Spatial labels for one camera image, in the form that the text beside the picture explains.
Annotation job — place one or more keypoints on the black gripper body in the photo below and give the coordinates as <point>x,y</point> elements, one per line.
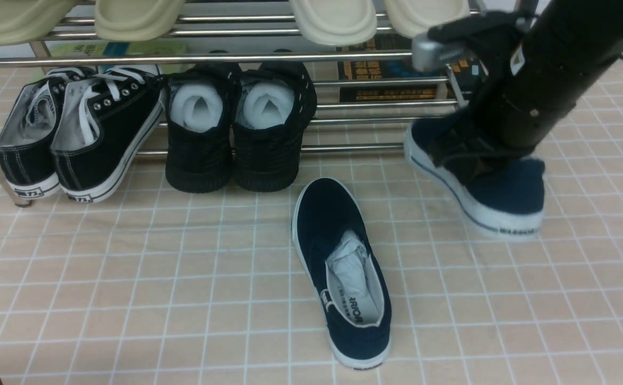
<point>467,147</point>

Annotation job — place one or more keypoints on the navy slip-on shoe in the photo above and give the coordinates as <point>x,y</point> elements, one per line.
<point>508,204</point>
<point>332,243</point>

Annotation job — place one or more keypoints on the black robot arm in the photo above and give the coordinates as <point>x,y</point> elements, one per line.
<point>538,68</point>

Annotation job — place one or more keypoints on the stainless steel shoe rack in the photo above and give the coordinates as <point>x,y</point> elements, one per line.
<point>225,57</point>

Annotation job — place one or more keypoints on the black book yellow text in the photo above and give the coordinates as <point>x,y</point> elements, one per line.
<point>467,72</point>

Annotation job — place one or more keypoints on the cream slipper far right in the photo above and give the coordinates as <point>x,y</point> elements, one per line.
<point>410,18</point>

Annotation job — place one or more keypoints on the cream slipper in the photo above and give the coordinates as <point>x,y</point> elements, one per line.
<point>410,18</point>
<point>335,23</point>

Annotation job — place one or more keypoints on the black knit shoe right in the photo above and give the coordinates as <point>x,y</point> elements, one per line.
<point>277,103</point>

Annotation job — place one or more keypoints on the black knit shoe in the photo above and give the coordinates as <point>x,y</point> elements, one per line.
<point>200,108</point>
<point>277,103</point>

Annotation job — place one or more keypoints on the black knit shoe left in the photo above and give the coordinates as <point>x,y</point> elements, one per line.
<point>200,108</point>

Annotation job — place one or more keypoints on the black canvas sneaker white laces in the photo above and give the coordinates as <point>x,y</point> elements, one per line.
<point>105,120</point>

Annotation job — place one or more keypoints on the olive green slipper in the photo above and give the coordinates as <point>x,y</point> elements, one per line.
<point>135,21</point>
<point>26,21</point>

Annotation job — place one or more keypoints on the black canvas sneaker far left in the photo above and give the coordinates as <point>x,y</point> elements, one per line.
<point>27,134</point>

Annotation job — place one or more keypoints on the olive green slipper far left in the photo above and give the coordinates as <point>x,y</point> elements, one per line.
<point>26,21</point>

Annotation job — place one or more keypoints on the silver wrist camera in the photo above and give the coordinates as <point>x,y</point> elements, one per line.
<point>428,55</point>

